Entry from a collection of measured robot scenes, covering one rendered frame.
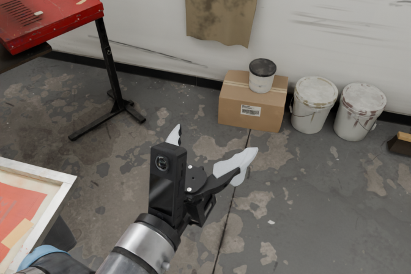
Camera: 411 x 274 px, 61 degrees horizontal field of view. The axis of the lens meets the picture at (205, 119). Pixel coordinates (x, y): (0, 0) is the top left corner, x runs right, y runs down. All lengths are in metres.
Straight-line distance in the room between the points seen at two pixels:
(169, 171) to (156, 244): 0.10
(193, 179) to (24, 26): 1.74
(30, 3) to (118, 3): 0.88
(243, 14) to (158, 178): 2.25
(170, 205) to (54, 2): 1.95
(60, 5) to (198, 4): 0.96
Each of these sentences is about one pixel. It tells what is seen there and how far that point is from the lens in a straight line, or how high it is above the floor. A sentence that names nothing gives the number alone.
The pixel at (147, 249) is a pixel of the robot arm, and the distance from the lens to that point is 0.48.
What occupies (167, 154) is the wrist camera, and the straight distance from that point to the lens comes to 0.46.
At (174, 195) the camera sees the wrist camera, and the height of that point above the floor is 1.72.
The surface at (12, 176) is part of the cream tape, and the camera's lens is 1.61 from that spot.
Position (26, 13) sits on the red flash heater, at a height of 1.11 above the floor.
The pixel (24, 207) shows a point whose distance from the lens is 1.51.
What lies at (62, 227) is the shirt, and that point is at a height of 0.71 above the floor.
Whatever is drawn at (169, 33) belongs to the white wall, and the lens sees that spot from 2.99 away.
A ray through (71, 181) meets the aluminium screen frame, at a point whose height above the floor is 0.99.
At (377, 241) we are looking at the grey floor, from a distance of 2.57.
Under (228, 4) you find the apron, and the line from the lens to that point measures 2.60.
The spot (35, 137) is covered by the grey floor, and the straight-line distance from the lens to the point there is 3.10.
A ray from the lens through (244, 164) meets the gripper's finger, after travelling 0.55.
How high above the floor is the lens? 2.13
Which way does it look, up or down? 47 degrees down
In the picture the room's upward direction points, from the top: straight up
